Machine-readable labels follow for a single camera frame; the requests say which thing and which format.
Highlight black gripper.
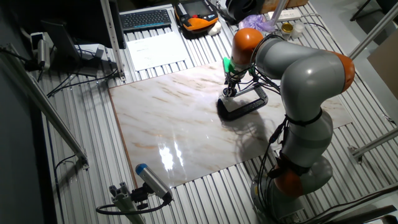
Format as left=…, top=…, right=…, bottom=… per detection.
left=222, top=73, right=243, bottom=97

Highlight small clear glass jar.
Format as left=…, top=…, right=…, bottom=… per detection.
left=220, top=95, right=234, bottom=108

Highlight jar with yellow lid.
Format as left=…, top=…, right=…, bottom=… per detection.
left=280, top=21, right=294, bottom=40

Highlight black C-clamp with steel screw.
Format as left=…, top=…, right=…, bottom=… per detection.
left=216, top=83, right=269, bottom=121

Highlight small white rounded object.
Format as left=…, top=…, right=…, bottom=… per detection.
left=207, top=21, right=223, bottom=37

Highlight marble pattern board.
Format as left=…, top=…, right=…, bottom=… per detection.
left=108, top=55, right=354, bottom=189

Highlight purple plastic bag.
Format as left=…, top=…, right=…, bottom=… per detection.
left=238, top=14, right=276, bottom=32

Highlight orange and black teach pendant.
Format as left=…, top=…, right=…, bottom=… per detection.
left=174, top=0, right=220, bottom=32

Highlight white printed paper sheet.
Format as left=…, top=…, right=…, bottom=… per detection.
left=126, top=30, right=190, bottom=72

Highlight large black round object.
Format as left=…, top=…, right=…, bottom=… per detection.
left=225, top=0, right=264, bottom=22

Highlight white plastic cup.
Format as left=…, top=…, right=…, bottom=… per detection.
left=291, top=22, right=305, bottom=39

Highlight white power strip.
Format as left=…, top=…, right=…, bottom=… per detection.
left=267, top=8, right=302, bottom=22

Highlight black computer keyboard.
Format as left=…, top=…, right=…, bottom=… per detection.
left=119, top=9, right=172, bottom=32

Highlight brown cardboard box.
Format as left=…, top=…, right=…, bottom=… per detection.
left=260, top=0, right=310, bottom=14

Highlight grey desktop device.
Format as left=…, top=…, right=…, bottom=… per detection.
left=74, top=43, right=106, bottom=68

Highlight black computer monitor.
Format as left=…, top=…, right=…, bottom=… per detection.
left=46, top=0, right=127, bottom=50

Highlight brown cardboard panel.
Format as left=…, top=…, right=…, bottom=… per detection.
left=366, top=37, right=398, bottom=100

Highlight black monitor stand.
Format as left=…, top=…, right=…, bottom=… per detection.
left=41, top=20, right=100, bottom=78

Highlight long slanted aluminium beam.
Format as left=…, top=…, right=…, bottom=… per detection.
left=0, top=43, right=90, bottom=170

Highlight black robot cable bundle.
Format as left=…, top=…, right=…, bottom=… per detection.
left=239, top=33, right=343, bottom=224

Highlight silver upright post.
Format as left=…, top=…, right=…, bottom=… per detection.
left=270, top=0, right=290, bottom=26

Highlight silver camera with blue end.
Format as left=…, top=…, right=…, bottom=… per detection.
left=135, top=163, right=174, bottom=202

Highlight aluminium upright frame post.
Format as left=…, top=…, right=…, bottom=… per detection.
left=99, top=0, right=127, bottom=82

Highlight black camera ball mount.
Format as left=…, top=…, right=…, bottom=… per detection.
left=130, top=183, right=153, bottom=210

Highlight short aluminium profile post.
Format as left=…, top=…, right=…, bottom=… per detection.
left=108, top=182, right=147, bottom=224

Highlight black desk cables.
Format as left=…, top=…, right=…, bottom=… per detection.
left=46, top=68, right=119, bottom=98

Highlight aluminium beam with bracket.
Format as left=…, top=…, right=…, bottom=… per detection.
left=348, top=127, right=398, bottom=164

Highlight slanted aluminium frame beam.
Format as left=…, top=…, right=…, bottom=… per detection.
left=348, top=1, right=398, bottom=59

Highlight black camera cable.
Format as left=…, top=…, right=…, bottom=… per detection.
left=95, top=195, right=172, bottom=215

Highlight silver camera on bracket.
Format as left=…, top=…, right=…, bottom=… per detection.
left=30, top=32, right=52, bottom=71

